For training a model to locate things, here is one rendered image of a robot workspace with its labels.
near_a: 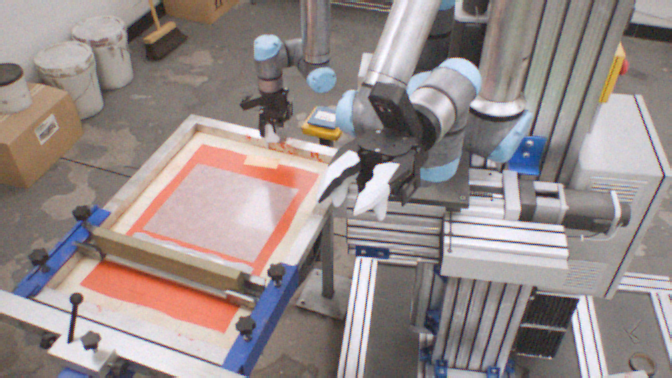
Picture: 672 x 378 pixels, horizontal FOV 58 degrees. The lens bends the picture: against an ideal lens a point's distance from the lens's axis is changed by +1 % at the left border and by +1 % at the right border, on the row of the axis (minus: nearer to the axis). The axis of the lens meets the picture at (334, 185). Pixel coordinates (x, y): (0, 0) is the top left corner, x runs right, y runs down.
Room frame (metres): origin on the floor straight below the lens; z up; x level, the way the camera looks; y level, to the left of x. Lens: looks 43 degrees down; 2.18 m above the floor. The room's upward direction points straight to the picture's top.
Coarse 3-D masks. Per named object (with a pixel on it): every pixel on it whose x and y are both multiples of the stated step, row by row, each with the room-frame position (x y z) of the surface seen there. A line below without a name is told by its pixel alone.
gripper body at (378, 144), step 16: (416, 112) 0.68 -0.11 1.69; (384, 128) 0.65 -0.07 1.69; (432, 128) 0.67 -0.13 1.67; (368, 144) 0.61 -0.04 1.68; (384, 144) 0.61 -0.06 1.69; (400, 144) 0.61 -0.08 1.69; (416, 144) 0.61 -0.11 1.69; (432, 144) 0.66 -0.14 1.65; (368, 160) 0.60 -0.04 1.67; (384, 160) 0.58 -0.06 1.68; (416, 160) 0.61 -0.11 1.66; (368, 176) 0.61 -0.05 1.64; (416, 176) 0.61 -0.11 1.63; (400, 192) 0.58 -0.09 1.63
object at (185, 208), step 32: (192, 160) 1.45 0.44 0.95; (224, 160) 1.44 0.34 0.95; (160, 192) 1.30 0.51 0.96; (192, 192) 1.30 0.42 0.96; (224, 192) 1.30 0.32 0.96; (160, 224) 1.17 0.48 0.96; (192, 224) 1.17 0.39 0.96; (96, 288) 0.95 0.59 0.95; (128, 288) 0.95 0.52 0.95; (160, 288) 0.95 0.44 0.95
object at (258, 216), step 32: (256, 192) 1.30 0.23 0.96; (288, 192) 1.30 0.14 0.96; (224, 224) 1.17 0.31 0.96; (256, 224) 1.17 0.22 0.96; (288, 224) 1.17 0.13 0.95; (224, 256) 1.05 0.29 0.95; (256, 256) 1.05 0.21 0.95; (192, 288) 0.95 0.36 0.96; (192, 320) 0.85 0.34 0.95; (224, 320) 0.85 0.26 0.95
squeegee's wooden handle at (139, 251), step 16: (96, 240) 1.04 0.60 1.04; (112, 240) 1.02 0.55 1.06; (128, 240) 1.01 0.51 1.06; (144, 240) 1.02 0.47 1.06; (128, 256) 1.00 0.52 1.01; (144, 256) 0.99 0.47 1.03; (160, 256) 0.97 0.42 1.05; (176, 256) 0.96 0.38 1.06; (192, 256) 0.96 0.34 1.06; (176, 272) 0.95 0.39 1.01; (192, 272) 0.94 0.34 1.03; (208, 272) 0.92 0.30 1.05; (224, 272) 0.91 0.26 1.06; (240, 272) 0.91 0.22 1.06; (224, 288) 0.91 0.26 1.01; (240, 288) 0.90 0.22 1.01
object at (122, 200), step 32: (192, 128) 1.57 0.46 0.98; (224, 128) 1.56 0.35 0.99; (160, 160) 1.40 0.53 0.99; (320, 160) 1.44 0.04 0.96; (128, 192) 1.26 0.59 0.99; (320, 224) 1.15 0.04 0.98; (288, 256) 1.02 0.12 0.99; (96, 320) 0.83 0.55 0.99; (128, 320) 0.83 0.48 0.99; (192, 352) 0.74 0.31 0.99; (224, 352) 0.74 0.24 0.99
